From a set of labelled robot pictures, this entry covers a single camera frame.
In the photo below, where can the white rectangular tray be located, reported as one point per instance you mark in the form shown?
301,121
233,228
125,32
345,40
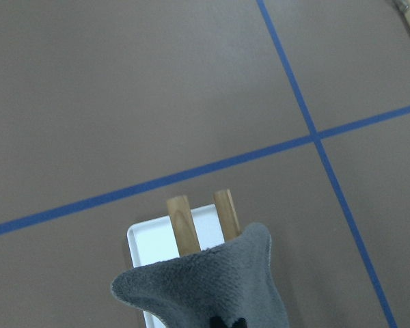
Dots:
154,241

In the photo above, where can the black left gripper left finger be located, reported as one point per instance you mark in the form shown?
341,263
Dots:
217,322

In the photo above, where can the wooden stick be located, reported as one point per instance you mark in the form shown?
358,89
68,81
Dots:
227,216
183,226

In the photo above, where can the wooden stick left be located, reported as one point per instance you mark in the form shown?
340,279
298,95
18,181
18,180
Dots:
183,226

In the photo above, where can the grey and pink cloth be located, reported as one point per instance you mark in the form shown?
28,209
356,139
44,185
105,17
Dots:
232,280

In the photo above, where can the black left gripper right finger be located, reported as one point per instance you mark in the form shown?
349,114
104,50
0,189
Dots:
240,323

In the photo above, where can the wooden stick right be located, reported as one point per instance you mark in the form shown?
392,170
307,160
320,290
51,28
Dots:
227,216

